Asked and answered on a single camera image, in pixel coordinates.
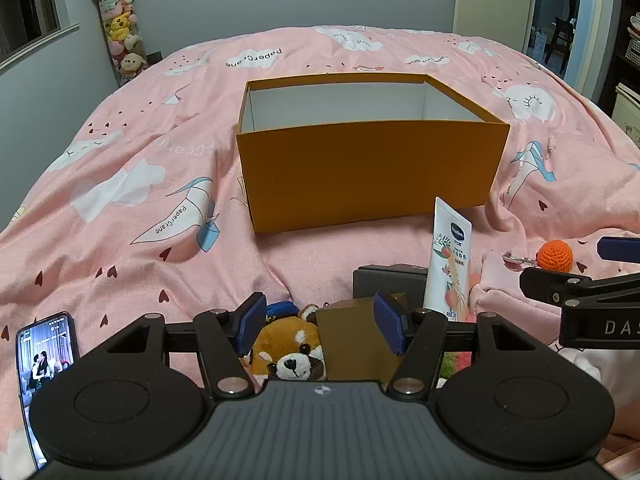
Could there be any dark grey box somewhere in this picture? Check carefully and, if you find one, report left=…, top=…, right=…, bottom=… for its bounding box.
left=352, top=262, right=431, bottom=303

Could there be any small brown cardboard box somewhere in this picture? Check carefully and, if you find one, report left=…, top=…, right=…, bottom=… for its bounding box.
left=316, top=292, right=408, bottom=383

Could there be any cream door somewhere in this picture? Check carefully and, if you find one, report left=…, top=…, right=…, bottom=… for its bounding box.
left=452, top=0, right=536, bottom=56

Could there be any window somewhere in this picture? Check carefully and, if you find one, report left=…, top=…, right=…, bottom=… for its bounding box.
left=0, top=0, right=81, bottom=76

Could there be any white lotion tube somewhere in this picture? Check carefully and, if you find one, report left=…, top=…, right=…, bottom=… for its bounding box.
left=422, top=196, right=473, bottom=323

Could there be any clear tube of plush toys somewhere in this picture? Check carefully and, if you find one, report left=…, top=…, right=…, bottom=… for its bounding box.
left=92, top=0, right=151, bottom=86

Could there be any orange crochet fruit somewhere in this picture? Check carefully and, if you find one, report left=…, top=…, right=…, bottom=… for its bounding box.
left=537, top=240, right=576, bottom=273

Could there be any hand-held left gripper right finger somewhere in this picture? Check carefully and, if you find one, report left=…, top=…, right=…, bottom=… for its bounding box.
left=374, top=291, right=547, bottom=397

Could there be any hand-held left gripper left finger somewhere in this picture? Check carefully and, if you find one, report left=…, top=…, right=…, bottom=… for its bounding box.
left=97, top=291, right=268, bottom=401

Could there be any dark wooden chair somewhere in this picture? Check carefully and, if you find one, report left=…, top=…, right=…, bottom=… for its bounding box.
left=545, top=16, right=578, bottom=73

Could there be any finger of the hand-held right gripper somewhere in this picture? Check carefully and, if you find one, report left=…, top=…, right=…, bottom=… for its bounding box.
left=519, top=266, right=640, bottom=309
left=597, top=236, right=640, bottom=262

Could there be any dark shelf unit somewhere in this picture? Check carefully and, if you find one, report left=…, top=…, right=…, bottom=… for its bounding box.
left=597, top=0, right=640, bottom=126

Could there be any orange cardboard box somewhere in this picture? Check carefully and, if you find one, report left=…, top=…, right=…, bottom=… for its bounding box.
left=236, top=73, right=511, bottom=234

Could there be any black smartphone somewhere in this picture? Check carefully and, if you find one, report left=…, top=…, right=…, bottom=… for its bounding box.
left=15, top=311, right=81, bottom=471

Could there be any red panda plush toy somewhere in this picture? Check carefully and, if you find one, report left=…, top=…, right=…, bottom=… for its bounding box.
left=240, top=301, right=328, bottom=391

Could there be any pink pouch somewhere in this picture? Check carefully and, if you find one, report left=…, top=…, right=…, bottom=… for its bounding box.
left=467, top=251, right=563, bottom=331

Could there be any white plastic bin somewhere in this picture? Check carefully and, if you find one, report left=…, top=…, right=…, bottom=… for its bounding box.
left=612, top=82, right=640, bottom=148

